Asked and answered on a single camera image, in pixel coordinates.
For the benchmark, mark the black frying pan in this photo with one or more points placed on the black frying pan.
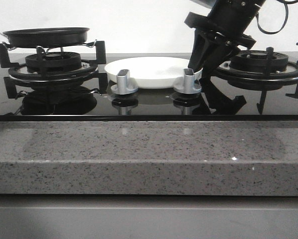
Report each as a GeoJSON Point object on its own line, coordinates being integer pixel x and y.
{"type": "Point", "coordinates": [47, 37]}

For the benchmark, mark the white round plate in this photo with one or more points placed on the white round plate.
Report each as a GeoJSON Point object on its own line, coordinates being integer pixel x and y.
{"type": "Point", "coordinates": [151, 72]}

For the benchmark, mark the grey cabinet drawer front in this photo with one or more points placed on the grey cabinet drawer front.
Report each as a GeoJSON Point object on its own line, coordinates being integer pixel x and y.
{"type": "Point", "coordinates": [147, 217]}

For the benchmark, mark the silver right stove knob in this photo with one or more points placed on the silver right stove knob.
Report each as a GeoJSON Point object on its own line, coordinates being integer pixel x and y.
{"type": "Point", "coordinates": [187, 84]}

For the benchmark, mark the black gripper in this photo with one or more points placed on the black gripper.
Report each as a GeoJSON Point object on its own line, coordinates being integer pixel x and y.
{"type": "Point", "coordinates": [230, 18]}

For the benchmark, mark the black left pan support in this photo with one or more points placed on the black left pan support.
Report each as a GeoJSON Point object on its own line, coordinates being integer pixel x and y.
{"type": "Point", "coordinates": [10, 84]}

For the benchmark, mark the black right gas burner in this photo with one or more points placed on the black right gas burner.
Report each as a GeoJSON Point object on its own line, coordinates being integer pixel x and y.
{"type": "Point", "coordinates": [258, 67]}

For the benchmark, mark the silver left stove knob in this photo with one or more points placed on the silver left stove knob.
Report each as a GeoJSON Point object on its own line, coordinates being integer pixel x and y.
{"type": "Point", "coordinates": [125, 85]}

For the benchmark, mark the black pan support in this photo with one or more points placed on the black pan support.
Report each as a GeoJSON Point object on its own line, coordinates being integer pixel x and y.
{"type": "Point", "coordinates": [229, 97]}
{"type": "Point", "coordinates": [10, 84]}

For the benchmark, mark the black glass cooktop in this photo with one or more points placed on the black glass cooktop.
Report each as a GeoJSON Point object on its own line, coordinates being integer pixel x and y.
{"type": "Point", "coordinates": [93, 101]}

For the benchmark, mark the silver stove knob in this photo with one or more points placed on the silver stove knob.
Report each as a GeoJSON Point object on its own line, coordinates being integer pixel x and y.
{"type": "Point", "coordinates": [125, 85]}
{"type": "Point", "coordinates": [187, 84]}

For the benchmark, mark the black right pan support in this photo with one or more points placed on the black right pan support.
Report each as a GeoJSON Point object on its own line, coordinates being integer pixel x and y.
{"type": "Point", "coordinates": [229, 97]}

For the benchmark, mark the black gas burner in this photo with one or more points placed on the black gas burner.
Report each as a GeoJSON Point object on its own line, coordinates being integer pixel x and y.
{"type": "Point", "coordinates": [55, 68]}
{"type": "Point", "coordinates": [258, 67]}

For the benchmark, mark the black left gas burner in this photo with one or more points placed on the black left gas burner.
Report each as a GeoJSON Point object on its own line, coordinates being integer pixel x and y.
{"type": "Point", "coordinates": [55, 68]}

